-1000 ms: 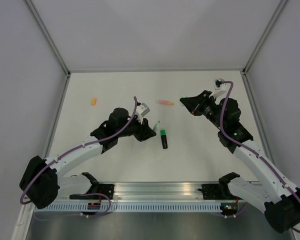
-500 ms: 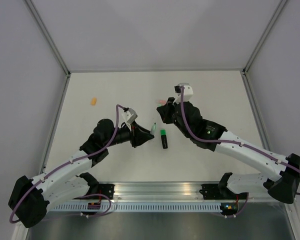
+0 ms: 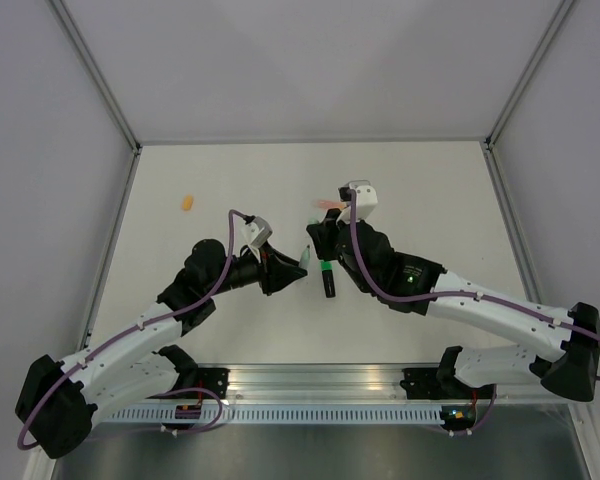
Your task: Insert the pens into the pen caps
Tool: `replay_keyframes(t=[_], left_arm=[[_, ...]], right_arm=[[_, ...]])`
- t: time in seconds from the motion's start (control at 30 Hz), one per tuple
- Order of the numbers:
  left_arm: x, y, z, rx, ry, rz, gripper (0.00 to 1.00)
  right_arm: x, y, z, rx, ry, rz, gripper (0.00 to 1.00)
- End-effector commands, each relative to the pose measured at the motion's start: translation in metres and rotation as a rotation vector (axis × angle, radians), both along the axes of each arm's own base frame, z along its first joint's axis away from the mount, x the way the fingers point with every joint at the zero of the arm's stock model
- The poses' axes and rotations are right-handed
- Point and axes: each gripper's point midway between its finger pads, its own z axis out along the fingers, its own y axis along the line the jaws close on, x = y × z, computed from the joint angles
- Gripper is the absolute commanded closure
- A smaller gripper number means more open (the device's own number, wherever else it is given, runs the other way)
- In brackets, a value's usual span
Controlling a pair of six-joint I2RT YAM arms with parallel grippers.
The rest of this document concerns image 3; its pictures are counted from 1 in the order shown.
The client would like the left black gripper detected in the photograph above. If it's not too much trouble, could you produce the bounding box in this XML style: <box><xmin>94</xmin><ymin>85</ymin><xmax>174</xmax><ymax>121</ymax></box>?
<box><xmin>207</xmin><ymin>242</ymin><xmax>307</xmax><ymax>297</ymax></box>

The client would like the light green pen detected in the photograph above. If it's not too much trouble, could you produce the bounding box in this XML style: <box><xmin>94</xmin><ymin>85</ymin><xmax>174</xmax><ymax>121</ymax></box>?
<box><xmin>299</xmin><ymin>245</ymin><xmax>311</xmax><ymax>270</ymax></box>

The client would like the dark green marker pen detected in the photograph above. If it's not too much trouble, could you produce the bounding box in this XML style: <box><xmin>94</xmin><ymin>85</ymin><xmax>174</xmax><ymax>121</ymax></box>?
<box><xmin>321</xmin><ymin>270</ymin><xmax>336</xmax><ymax>299</ymax></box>

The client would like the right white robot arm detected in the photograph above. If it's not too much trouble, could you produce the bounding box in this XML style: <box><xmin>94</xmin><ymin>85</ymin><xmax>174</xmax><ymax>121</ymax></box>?
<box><xmin>307</xmin><ymin>209</ymin><xmax>600</xmax><ymax>402</ymax></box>

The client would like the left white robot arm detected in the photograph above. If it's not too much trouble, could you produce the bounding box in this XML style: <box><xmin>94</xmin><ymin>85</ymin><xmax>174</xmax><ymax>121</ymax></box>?
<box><xmin>15</xmin><ymin>239</ymin><xmax>309</xmax><ymax>459</ymax></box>

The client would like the pink pen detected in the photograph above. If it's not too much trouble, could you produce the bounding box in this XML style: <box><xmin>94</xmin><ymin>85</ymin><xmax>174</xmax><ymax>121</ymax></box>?
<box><xmin>312</xmin><ymin>199</ymin><xmax>346</xmax><ymax>210</ymax></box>

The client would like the orange pen cap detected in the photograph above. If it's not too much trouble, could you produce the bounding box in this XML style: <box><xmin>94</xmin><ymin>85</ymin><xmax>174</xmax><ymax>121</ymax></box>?
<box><xmin>181</xmin><ymin>195</ymin><xmax>194</xmax><ymax>211</ymax></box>

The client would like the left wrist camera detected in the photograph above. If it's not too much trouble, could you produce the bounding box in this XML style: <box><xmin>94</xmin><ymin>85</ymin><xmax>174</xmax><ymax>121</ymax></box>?
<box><xmin>240</xmin><ymin>215</ymin><xmax>273</xmax><ymax>255</ymax></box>

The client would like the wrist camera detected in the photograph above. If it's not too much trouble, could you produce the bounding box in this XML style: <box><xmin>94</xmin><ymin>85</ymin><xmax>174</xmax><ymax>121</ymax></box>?
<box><xmin>240</xmin><ymin>215</ymin><xmax>273</xmax><ymax>255</ymax></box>
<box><xmin>337</xmin><ymin>180</ymin><xmax>378</xmax><ymax>224</ymax></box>

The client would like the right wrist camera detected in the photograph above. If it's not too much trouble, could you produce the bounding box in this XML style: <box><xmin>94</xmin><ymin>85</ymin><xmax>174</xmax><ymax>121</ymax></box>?
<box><xmin>337</xmin><ymin>180</ymin><xmax>378</xmax><ymax>224</ymax></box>

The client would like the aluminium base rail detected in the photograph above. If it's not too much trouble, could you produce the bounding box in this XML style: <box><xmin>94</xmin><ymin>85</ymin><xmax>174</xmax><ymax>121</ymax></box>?
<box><xmin>144</xmin><ymin>363</ymin><xmax>594</xmax><ymax>403</ymax></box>

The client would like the slotted cable duct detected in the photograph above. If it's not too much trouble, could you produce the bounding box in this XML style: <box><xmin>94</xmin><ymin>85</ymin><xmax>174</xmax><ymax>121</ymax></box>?
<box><xmin>105</xmin><ymin>402</ymin><xmax>443</xmax><ymax>426</ymax></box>

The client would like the left aluminium frame post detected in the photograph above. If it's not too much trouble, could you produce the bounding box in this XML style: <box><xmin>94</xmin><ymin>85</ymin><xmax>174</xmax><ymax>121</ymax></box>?
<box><xmin>46</xmin><ymin>0</ymin><xmax>142</xmax><ymax>154</ymax></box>

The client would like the aluminium frame post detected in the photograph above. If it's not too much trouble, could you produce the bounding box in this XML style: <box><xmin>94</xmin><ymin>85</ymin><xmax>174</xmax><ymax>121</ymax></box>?
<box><xmin>483</xmin><ymin>0</ymin><xmax>578</xmax><ymax>151</ymax></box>
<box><xmin>46</xmin><ymin>0</ymin><xmax>142</xmax><ymax>154</ymax></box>

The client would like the right aluminium frame post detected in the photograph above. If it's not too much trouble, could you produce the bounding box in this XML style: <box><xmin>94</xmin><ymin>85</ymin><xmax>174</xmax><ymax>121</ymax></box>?
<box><xmin>483</xmin><ymin>0</ymin><xmax>578</xmax><ymax>151</ymax></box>

